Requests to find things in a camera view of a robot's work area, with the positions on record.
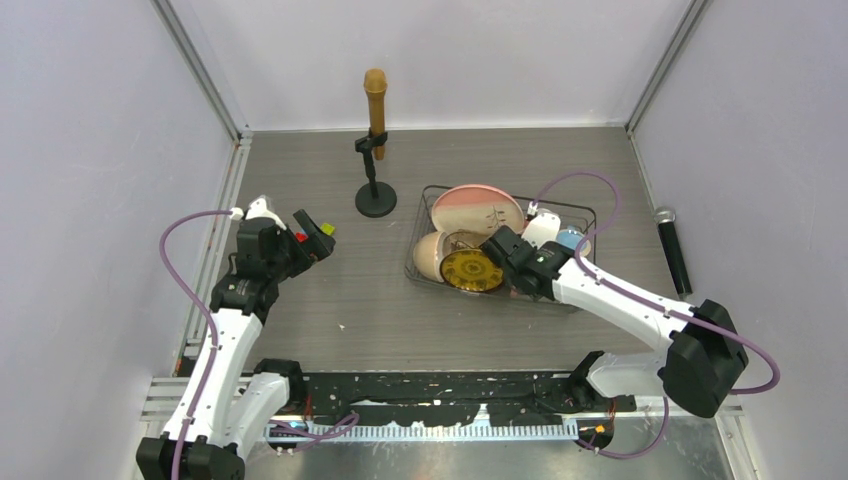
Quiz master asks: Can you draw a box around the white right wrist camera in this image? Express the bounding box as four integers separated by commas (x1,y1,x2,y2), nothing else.
521,202,562,247

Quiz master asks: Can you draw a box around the yellow black patterned plate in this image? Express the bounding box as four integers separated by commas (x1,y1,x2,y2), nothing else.
439,249,504,293

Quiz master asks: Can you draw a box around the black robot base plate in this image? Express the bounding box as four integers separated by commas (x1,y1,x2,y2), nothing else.
284,371,636,427

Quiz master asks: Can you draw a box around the blue mug yellow inside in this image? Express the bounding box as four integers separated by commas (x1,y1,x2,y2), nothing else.
555,225,592,257

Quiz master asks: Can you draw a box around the pink beige leaf plate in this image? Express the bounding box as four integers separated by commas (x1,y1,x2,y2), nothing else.
430,184,525,235

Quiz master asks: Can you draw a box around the brown glass bowl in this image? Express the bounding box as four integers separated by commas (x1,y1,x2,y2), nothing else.
443,230,491,255

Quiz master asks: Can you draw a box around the black wire dish rack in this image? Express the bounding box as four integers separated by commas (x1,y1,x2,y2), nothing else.
404,184,598,310

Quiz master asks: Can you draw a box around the black handheld microphone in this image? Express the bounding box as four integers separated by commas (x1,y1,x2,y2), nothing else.
654,207,693,299

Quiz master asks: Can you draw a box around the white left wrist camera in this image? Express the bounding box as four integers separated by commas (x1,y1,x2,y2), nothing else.
228,195,288,230

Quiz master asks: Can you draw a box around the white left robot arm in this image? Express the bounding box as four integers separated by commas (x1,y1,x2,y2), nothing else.
136,206,335,479

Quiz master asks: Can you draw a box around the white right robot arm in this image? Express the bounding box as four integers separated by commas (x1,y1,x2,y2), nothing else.
481,226,749,418

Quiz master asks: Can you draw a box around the beige ceramic bowl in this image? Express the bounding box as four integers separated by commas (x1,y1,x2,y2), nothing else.
413,231,447,283

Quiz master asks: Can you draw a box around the black microphone stand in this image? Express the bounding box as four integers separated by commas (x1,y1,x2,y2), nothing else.
354,131,397,218

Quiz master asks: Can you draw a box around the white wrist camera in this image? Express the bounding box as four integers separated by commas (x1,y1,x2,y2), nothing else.
521,202,562,247
228,195,288,230

